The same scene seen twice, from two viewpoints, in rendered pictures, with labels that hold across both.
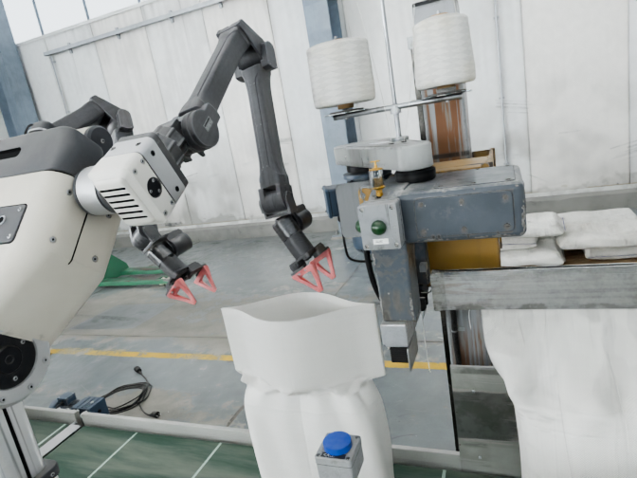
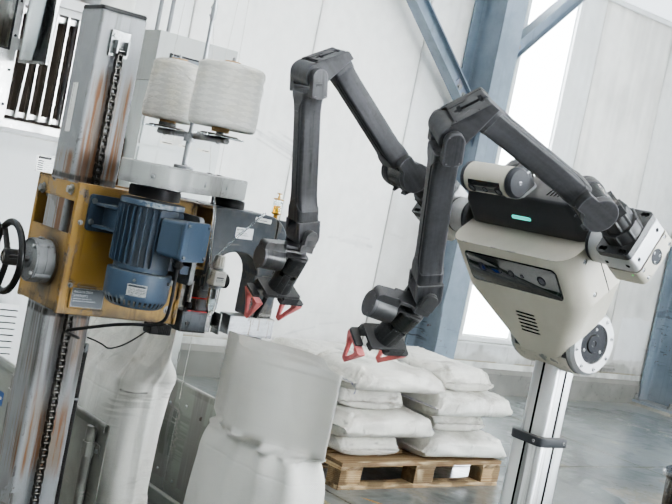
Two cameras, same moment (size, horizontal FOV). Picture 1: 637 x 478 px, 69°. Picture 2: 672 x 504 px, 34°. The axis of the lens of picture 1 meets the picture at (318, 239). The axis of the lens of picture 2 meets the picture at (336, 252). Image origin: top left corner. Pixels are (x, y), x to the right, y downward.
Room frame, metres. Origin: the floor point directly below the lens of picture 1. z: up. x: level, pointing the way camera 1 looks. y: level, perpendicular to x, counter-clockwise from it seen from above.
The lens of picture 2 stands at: (3.47, 1.41, 1.43)
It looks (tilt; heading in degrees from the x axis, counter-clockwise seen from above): 3 degrees down; 208
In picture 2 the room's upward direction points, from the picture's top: 11 degrees clockwise
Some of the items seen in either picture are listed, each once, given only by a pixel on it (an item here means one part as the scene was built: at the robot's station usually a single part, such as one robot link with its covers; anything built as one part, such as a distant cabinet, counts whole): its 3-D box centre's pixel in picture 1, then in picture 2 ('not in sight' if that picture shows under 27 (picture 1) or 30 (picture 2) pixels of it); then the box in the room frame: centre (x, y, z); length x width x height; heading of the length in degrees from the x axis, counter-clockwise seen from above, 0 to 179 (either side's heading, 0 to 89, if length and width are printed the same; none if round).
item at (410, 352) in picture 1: (402, 349); not in sight; (0.94, -0.14, 0.98); 0.09 x 0.05 x 0.05; 157
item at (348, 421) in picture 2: not in sight; (367, 417); (-1.73, -0.99, 0.32); 0.66 x 0.43 x 0.15; 159
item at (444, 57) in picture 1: (442, 52); (173, 90); (1.18, -0.37, 1.61); 0.15 x 0.14 x 0.17; 67
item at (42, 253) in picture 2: not in sight; (36, 259); (1.48, -0.44, 1.14); 0.11 x 0.06 x 0.11; 67
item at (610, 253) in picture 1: (608, 240); not in sight; (3.55, -2.30, 0.21); 0.67 x 0.43 x 0.13; 157
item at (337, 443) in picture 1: (337, 445); not in sight; (0.85, 0.03, 0.84); 0.06 x 0.06 x 0.02
